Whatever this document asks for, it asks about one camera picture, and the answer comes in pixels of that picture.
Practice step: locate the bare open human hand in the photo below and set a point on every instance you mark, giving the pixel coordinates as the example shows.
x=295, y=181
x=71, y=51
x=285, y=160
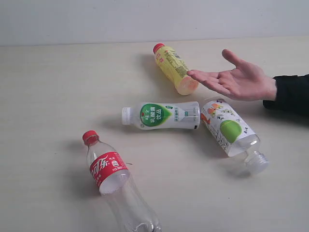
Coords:
x=246, y=82

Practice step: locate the clear bottle with fruit label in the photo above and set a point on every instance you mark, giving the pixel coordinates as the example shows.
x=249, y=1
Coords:
x=233, y=134

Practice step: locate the white bottle with green label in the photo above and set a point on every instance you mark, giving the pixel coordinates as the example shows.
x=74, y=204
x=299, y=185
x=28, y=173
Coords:
x=152, y=115

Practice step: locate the clear cola bottle red label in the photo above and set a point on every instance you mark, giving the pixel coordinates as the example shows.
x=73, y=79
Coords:
x=117, y=187

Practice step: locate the yellow bottle with red cap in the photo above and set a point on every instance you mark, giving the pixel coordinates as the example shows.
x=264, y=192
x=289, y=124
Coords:
x=174, y=68

